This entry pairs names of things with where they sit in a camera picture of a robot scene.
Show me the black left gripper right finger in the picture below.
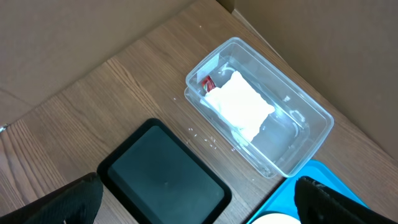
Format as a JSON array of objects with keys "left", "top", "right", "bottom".
[{"left": 294, "top": 176, "right": 397, "bottom": 224}]

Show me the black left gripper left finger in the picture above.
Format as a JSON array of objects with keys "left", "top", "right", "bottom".
[{"left": 1, "top": 172, "right": 103, "bottom": 223}]

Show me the large white plate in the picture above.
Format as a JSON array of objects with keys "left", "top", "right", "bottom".
[{"left": 251, "top": 213, "right": 301, "bottom": 224}]

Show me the white napkin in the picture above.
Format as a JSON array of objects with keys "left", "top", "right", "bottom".
[{"left": 201, "top": 71, "right": 275, "bottom": 142}]

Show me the red snack wrapper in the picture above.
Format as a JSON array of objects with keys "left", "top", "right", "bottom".
[{"left": 201, "top": 75, "right": 216, "bottom": 93}]

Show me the teal plastic tray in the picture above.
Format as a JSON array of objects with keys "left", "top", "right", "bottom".
[{"left": 246, "top": 160, "right": 368, "bottom": 223}]

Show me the black tray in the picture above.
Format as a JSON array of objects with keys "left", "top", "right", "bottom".
[{"left": 97, "top": 118, "right": 232, "bottom": 224}]

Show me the clear plastic bin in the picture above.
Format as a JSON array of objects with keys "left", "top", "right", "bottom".
[{"left": 184, "top": 37, "right": 334, "bottom": 178}]

